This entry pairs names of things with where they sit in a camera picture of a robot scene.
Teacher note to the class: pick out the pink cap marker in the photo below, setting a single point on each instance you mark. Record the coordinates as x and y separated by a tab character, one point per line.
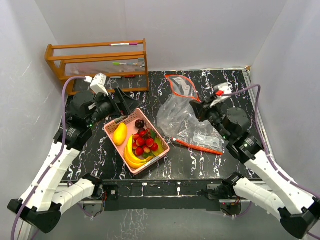
124	44

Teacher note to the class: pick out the red strawberry bunch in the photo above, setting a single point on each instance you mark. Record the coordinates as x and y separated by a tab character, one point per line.
144	142

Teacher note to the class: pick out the clear orange-zip bag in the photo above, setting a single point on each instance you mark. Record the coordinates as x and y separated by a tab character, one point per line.
176	117

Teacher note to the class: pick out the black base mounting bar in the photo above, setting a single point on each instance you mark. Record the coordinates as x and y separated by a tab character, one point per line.
159	194

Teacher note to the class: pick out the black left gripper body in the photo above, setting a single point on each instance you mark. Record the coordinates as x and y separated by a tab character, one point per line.
107	107

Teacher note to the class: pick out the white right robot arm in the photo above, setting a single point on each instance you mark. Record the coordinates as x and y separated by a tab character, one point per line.
296	209

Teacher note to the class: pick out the dark purple plum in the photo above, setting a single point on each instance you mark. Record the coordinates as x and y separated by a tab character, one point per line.
139	123

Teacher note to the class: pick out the green cap marker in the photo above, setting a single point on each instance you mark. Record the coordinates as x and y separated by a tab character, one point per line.
125	64

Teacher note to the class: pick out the yellow banana bunch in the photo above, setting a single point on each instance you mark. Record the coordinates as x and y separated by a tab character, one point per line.
131	159

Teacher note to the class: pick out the wooden shelf rack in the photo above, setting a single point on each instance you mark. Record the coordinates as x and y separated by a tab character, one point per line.
90	59

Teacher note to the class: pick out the grey binder clip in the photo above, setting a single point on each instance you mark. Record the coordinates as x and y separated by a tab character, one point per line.
141	62

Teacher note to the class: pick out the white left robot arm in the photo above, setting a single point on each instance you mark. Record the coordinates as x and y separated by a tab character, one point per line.
41	206

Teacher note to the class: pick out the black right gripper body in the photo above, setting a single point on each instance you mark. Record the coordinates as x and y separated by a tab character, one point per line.
215	116

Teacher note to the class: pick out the yellow lemon slice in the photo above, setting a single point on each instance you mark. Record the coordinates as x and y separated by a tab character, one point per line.
160	148

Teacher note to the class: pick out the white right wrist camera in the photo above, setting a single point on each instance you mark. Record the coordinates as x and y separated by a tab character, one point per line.
221	93

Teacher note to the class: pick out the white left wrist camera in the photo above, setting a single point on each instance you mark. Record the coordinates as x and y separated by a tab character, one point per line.
97	83

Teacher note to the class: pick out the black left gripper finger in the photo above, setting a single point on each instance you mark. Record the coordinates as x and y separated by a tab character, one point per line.
120	117
125	103

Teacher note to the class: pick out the yellow mango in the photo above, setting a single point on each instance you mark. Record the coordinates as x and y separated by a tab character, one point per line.
120	134

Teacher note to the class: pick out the pink perforated plastic basket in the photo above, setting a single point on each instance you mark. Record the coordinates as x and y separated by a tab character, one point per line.
110	128

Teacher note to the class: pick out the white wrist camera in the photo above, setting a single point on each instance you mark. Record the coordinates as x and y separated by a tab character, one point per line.
221	93
97	83

